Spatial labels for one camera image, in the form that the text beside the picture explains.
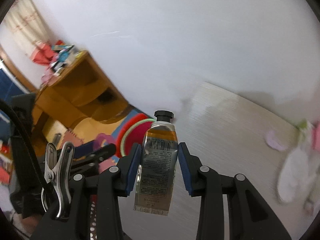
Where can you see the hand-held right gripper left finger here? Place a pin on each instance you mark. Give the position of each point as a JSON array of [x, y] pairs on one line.
[[132, 172]]

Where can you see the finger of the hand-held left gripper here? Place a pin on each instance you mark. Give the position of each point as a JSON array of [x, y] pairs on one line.
[[100, 155]]

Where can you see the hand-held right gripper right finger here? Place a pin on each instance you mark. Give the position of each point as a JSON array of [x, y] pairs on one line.
[[185, 170]]

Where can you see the silver orange cream tube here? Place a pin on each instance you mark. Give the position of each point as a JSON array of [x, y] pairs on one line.
[[155, 170]]

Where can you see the red bin green rim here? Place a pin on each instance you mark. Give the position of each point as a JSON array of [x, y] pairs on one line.
[[132, 135]]

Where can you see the white knit glove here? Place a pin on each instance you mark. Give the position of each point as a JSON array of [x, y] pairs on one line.
[[292, 175]]

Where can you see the pink dotted socks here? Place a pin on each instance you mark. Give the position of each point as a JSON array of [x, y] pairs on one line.
[[315, 137]]

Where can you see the pink foam mat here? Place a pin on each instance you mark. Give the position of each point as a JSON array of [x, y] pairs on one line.
[[103, 140]]

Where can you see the metal spring clip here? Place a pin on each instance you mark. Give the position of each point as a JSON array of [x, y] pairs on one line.
[[60, 180]]

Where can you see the dark polka dot cloth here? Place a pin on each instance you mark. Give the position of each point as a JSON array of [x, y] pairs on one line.
[[93, 217]]

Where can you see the wooden shelf unit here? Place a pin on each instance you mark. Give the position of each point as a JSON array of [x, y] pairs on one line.
[[75, 87]]

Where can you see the blue window pane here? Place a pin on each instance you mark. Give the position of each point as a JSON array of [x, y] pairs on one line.
[[7, 85]]

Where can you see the pile of colourful clutter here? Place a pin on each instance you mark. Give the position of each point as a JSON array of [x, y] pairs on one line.
[[50, 55]]

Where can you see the beige curtain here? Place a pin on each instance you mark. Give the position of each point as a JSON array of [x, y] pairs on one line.
[[25, 25]]

